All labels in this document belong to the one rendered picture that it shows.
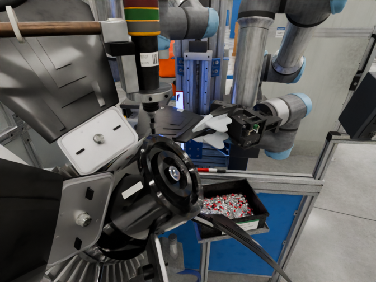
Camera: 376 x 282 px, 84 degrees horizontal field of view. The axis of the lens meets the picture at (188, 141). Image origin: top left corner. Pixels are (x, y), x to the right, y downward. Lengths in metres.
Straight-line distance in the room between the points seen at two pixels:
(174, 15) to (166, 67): 3.62
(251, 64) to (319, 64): 1.77
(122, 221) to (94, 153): 0.10
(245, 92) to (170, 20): 0.27
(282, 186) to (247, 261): 0.56
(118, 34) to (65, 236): 0.23
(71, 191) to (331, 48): 2.30
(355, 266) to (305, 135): 1.29
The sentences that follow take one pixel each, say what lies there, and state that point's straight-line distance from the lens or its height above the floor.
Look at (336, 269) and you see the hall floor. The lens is 1.84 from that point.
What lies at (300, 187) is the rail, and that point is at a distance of 0.95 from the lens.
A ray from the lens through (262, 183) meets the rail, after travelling 0.89.
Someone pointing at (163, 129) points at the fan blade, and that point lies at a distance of 0.45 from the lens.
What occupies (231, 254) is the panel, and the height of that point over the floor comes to 0.31.
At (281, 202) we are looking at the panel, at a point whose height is 0.72.
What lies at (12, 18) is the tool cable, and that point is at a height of 1.39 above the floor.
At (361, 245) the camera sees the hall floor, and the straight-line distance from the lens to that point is 2.06.
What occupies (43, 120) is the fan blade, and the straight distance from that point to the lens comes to 0.33.
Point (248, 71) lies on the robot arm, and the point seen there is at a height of 1.27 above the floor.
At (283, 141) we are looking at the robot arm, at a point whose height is 1.09.
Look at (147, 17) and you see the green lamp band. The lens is 0.29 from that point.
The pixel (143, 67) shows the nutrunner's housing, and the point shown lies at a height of 1.34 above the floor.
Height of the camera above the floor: 1.40
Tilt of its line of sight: 31 degrees down
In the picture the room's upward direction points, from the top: straight up
